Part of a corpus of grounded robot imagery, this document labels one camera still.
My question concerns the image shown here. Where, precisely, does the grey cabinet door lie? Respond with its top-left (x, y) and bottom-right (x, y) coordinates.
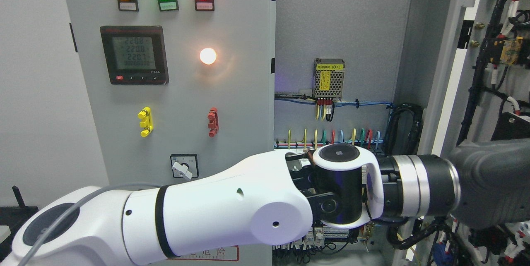
top-left (412, 0), bottom-right (530, 266)
top-left (58, 0), bottom-right (277, 266)

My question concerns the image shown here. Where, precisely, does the perforated metal power supply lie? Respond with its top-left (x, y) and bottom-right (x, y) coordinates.
top-left (313, 58), bottom-right (346, 98)

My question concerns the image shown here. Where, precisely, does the white glowing pilot light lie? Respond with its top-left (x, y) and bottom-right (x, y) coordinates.
top-left (199, 48), bottom-right (217, 65)

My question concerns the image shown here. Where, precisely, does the lower relay terminal row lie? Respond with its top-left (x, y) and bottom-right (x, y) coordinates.
top-left (272, 222), bottom-right (360, 258)

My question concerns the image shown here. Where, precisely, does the red electrical hazard sticker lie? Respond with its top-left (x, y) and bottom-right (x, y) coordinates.
top-left (172, 246), bottom-right (240, 262)

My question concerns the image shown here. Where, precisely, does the black digital power meter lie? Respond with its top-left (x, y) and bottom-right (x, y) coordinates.
top-left (100, 25), bottom-right (170, 85)

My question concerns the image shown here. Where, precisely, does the black box at left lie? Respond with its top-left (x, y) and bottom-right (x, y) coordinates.
top-left (0, 185), bottom-right (39, 255)

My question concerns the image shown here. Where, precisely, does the white rotary selector switch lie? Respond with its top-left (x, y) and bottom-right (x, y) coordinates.
top-left (170, 153), bottom-right (199, 181)

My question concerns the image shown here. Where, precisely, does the black right cable conduit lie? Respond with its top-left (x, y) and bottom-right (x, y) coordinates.
top-left (383, 103), bottom-right (424, 157)

